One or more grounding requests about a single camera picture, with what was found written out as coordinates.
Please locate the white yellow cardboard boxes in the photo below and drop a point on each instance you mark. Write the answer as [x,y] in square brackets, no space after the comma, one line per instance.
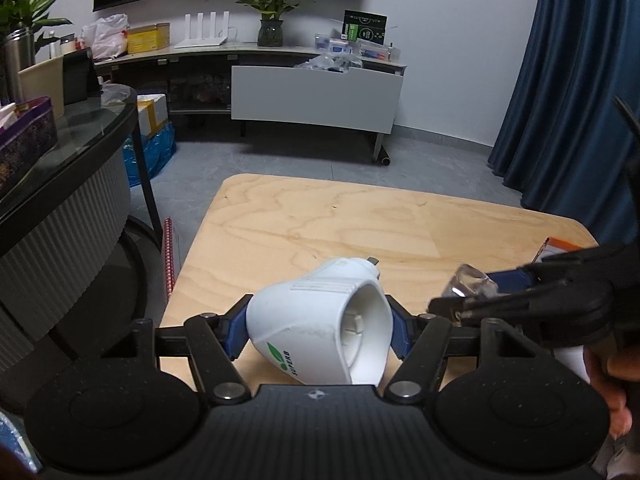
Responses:
[152,113]

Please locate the yellow cardboard box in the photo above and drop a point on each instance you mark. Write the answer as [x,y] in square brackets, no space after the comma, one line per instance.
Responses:
[148,38]

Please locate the black green display box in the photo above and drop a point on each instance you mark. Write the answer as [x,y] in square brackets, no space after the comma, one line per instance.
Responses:
[366,26]

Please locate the steel thermos cup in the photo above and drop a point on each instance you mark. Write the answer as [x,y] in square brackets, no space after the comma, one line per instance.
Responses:
[19,53]

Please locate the white TV console cabinet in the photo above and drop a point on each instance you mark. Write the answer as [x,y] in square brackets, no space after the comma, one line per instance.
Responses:
[268,84]

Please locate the purple patterned tin box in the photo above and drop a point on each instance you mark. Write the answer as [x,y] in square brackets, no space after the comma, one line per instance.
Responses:
[26,141]

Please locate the blue plastic bag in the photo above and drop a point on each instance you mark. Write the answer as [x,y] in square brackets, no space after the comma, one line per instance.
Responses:
[157,152]

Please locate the red patterned wrapping roll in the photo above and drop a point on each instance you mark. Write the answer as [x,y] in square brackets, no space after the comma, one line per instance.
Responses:
[169,272]

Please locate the white wifi router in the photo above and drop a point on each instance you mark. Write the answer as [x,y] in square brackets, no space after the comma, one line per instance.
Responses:
[205,35]

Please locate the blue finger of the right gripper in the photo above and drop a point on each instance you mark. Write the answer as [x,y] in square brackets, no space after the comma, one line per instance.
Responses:
[515,280]

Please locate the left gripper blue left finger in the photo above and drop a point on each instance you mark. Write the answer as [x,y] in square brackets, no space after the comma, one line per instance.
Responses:
[237,334]

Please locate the dark blue curtain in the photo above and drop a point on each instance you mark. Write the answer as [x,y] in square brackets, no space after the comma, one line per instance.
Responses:
[563,144]

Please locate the dark glass side table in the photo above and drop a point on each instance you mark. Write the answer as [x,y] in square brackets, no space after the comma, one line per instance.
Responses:
[62,222]

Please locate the white red plastic bag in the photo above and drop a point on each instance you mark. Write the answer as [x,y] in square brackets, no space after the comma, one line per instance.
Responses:
[106,38]

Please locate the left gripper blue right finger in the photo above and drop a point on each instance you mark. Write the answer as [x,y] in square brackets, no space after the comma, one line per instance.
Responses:
[403,329]

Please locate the right hand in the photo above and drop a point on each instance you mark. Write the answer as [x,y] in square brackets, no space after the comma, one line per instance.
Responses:
[610,369]

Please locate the orange white shallow box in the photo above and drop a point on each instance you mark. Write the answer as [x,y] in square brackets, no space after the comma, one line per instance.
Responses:
[554,246]

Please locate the left potted green plant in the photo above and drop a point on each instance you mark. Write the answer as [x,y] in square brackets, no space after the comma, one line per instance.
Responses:
[33,15]

